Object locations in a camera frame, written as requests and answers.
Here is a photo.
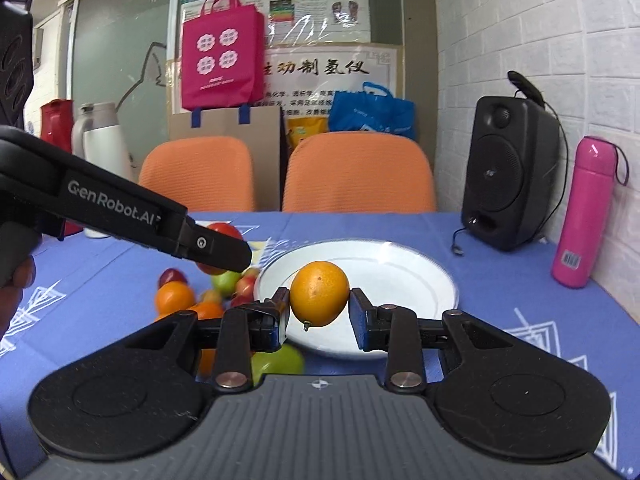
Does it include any large orange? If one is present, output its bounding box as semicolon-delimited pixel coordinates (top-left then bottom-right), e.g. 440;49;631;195
154;281;196;316
190;301;224;379

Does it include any red yellow small apple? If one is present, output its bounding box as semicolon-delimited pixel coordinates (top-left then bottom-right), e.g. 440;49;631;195
235;274;257;300

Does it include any small yellow orange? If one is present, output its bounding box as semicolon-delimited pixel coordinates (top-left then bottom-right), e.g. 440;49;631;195
290;261;349;332

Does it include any green apple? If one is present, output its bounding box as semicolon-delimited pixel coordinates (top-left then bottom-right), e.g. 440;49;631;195
210;271;242;298
250;344;305;385

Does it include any large front orange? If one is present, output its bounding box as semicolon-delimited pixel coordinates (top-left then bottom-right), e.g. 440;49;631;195
190;301;224;379

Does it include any person's left hand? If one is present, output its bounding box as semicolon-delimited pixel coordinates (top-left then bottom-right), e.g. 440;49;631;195
0;257;36;335

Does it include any dark red plum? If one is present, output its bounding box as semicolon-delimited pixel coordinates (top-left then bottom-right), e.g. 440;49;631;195
196;222;250;275
157;268;188;288

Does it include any left orange chair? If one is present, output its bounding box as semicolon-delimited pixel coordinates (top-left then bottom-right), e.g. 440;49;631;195
139;136;256;212

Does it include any orange chair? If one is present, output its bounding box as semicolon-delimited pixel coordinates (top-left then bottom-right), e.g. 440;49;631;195
139;136;256;212
282;132;437;214

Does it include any white thermos jug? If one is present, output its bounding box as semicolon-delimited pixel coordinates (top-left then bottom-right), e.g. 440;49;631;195
70;101;135;240

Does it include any red thermos jug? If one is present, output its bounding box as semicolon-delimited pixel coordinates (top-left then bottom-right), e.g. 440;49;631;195
39;98;85;238

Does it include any blue patterned tablecloth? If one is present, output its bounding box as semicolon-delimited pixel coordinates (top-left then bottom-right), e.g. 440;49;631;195
1;212;639;479

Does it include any brown paper bag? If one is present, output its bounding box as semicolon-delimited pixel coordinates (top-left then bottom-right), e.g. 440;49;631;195
168;105;288;211

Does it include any yellow snack bag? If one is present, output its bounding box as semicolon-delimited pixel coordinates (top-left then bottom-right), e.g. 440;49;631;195
285;115;329;150

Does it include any right orange chair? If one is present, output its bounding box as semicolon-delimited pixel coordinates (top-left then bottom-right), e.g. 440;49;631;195
282;132;437;214

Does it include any pink thermos bottle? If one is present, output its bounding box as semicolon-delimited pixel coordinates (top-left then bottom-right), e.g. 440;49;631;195
551;136;630;288

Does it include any white round plate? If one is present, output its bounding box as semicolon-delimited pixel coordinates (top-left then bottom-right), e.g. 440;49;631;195
254;238;459;360

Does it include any magenta tote bag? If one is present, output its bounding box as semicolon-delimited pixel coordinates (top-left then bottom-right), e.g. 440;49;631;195
181;0;265;110

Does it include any white poster with characters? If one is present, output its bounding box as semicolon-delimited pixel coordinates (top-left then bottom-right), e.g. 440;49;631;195
167;42;405;120

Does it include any blue shopping bag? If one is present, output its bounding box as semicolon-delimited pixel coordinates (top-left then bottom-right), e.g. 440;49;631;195
328;81;418;141

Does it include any black speaker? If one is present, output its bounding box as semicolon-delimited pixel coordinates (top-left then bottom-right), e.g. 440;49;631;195
461;96;560;252

